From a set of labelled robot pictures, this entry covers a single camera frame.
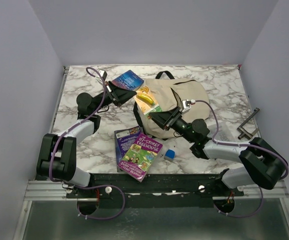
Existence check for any grey metal bracket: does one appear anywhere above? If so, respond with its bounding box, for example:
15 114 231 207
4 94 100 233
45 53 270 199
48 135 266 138
236 107 260 140

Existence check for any banana toy card package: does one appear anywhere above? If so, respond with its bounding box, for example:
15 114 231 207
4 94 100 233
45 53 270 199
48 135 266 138
134 85 162 119

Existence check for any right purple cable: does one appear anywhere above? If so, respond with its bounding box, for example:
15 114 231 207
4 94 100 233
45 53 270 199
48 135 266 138
194 99 289 219

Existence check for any purple Treehouse book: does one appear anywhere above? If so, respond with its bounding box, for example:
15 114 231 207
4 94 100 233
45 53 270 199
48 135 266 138
117 133 163 183

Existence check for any cream canvas backpack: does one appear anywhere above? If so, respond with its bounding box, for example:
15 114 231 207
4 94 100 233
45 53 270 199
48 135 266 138
133 71 210 140

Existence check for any clear plastic organizer box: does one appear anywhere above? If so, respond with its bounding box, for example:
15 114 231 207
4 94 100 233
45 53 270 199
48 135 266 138
207 122 235 142

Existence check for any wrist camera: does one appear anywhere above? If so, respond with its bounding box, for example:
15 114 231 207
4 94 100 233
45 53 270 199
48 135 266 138
95 70 108 84
181 99 196 114

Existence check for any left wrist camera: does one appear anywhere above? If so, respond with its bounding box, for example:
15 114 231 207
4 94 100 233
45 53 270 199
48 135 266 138
95 70 108 84

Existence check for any aluminium rail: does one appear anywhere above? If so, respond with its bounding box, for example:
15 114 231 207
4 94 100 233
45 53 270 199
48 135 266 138
24 180 289 202

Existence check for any blue eraser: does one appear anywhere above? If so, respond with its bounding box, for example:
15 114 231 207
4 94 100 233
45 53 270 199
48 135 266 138
164 149 176 161

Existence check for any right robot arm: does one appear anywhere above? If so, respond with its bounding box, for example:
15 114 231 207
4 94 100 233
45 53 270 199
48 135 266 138
149 107 289 196

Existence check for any blue Jane Eyre book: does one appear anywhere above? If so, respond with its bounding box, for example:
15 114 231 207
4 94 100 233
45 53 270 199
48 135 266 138
111 70 144 91

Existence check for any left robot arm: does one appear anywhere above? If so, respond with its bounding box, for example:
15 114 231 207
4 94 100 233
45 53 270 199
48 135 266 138
36 81 137 198

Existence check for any dark purple book underneath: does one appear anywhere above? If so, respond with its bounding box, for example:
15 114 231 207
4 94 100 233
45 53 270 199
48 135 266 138
114 126 143 173

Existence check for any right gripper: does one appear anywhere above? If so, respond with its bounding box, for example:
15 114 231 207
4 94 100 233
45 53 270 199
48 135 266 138
149 106 195 144

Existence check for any black metal base plate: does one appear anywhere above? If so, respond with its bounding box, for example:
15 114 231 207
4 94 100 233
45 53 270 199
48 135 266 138
34 172 277 208

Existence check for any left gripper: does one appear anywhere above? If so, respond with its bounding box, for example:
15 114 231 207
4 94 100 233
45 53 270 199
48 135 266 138
92 80 137 114

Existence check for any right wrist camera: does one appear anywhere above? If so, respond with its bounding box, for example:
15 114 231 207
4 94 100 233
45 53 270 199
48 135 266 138
181 99 196 114

